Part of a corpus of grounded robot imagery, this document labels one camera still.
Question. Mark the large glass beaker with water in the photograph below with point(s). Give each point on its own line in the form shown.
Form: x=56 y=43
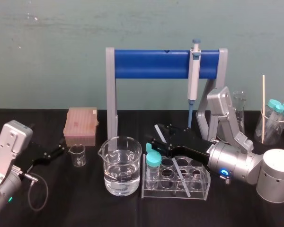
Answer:
x=121 y=175

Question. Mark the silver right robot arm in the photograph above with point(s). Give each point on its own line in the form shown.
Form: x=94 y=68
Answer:
x=236 y=163

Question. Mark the wide clear glass beaker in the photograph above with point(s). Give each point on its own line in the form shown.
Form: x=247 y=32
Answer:
x=272 y=134

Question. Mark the black table cloth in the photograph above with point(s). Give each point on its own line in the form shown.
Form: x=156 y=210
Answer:
x=85 y=208

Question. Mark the clear glass conical flask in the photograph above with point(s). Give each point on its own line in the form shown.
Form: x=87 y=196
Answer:
x=240 y=101

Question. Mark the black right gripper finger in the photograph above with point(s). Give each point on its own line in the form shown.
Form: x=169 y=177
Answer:
x=166 y=130
x=161 y=145

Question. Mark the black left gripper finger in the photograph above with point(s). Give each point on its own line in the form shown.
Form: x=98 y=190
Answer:
x=61 y=143
x=50 y=156

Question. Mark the thin wooden stick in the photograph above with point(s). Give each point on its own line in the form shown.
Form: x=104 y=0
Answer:
x=263 y=94

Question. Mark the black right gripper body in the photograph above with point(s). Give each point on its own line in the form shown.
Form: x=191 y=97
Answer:
x=191 y=145

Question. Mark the white and blue pipette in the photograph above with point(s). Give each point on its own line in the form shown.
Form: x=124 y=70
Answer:
x=194 y=78

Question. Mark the clear glass stirring rod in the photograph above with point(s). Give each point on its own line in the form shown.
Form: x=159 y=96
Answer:
x=186 y=189

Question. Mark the pink pipette tip box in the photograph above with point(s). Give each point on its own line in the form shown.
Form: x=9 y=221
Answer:
x=80 y=123

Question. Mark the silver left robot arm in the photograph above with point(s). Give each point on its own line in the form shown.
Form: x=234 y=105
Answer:
x=9 y=142

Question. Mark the clear acrylic tube rack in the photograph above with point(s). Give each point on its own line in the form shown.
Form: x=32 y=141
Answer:
x=198 y=186

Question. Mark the blue and grey pipette stand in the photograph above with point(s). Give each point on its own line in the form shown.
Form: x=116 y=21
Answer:
x=144 y=63

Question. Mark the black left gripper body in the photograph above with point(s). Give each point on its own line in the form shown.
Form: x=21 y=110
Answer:
x=39 y=152

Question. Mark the small empty glass beaker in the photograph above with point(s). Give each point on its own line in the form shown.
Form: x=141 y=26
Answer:
x=77 y=157

